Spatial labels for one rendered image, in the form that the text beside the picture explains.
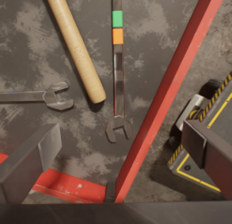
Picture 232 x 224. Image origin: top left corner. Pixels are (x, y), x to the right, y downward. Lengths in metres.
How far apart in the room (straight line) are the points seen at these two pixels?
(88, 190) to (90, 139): 0.09
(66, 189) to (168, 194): 1.42
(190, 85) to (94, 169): 1.06
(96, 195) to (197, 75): 1.11
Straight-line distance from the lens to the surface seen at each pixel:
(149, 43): 0.25
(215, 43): 1.32
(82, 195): 0.31
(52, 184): 0.31
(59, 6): 0.24
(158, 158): 1.42
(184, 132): 0.17
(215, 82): 1.19
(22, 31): 0.28
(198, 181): 1.20
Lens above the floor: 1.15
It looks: 74 degrees down
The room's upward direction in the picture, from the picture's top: 178 degrees counter-clockwise
